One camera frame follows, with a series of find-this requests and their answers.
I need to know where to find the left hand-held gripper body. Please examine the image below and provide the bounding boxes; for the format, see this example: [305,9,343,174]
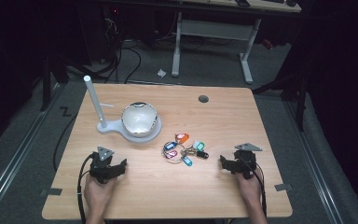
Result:
[89,146,123,185]

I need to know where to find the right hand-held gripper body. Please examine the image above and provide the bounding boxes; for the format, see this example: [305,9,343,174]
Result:
[229,142,264,181]

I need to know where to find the person's left hand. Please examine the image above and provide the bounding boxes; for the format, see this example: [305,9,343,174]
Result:
[84,173,118,217]

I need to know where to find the person's right hand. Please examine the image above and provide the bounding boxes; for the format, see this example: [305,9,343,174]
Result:
[235,167,263,209]

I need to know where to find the metal key rings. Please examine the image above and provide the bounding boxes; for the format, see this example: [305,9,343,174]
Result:
[161,145,200,165]

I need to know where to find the shiny silver bowl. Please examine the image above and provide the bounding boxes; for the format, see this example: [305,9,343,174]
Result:
[120,101,159,139]

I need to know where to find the grey tape piece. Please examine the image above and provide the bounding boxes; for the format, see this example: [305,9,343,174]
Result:
[274,183,294,192]
[39,187,63,197]

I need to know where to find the orange key tag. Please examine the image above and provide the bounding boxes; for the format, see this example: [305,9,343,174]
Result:
[174,133,190,145]

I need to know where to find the dark metal stand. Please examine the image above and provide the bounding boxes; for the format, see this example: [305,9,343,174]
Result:
[251,60,310,133]

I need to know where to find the black metal stand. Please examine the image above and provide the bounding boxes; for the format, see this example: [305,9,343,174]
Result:
[39,50,70,112]

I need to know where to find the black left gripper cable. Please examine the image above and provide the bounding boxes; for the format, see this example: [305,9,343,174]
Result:
[76,152,98,224]

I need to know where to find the white stand with post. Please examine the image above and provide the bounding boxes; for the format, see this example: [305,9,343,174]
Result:
[83,75,163,145]

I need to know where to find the metal floor rail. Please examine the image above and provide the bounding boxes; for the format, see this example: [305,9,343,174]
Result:
[282,98,345,224]
[0,82,63,220]

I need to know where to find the black floor cables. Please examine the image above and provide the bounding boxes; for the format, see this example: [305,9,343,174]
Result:
[68,38,143,85]

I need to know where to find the desk with white frame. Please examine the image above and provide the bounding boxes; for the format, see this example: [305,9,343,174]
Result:
[171,0,303,85]

